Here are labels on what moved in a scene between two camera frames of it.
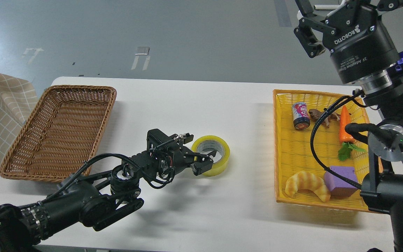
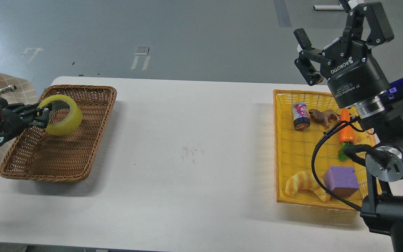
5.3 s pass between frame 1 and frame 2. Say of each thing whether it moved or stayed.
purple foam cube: stayed
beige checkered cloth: stayed
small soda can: stayed
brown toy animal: stayed
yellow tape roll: moved
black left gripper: moved
